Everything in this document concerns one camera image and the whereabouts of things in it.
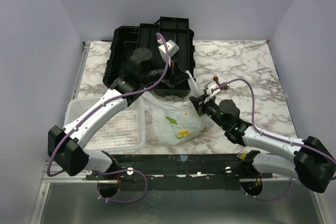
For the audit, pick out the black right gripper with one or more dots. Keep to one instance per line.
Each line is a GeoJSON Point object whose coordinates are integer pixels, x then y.
{"type": "Point", "coordinates": [199, 102]}

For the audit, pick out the white plastic bag lemon print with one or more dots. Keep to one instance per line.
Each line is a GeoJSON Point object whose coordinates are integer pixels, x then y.
{"type": "Point", "coordinates": [174, 124]}

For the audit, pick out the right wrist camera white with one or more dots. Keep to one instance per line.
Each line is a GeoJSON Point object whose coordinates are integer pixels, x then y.
{"type": "Point", "coordinates": [211, 90]}

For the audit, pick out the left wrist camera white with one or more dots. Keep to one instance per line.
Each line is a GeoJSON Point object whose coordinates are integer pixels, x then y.
{"type": "Point", "coordinates": [173, 48]}

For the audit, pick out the brown pipe fitting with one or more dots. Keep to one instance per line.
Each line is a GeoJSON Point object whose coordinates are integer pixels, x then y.
{"type": "Point", "coordinates": [224, 85]}

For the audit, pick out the white perforated plastic basket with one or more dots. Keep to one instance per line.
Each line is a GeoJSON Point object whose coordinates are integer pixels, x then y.
{"type": "Point", "coordinates": [125, 131]}

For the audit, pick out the black plastic toolbox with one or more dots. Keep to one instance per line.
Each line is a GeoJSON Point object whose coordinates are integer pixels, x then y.
{"type": "Point", "coordinates": [135, 61]}

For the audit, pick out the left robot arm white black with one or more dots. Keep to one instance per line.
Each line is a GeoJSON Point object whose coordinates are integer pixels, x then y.
{"type": "Point", "coordinates": [66, 146]}

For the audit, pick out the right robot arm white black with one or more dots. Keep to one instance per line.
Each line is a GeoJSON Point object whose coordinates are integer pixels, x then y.
{"type": "Point", "coordinates": [306, 160]}

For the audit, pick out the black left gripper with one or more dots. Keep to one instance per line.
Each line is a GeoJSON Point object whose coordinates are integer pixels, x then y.
{"type": "Point", "coordinates": [175, 74]}

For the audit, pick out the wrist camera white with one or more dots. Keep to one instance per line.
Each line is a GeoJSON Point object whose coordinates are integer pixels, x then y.
{"type": "Point", "coordinates": [173, 48]}
{"type": "Point", "coordinates": [211, 90]}

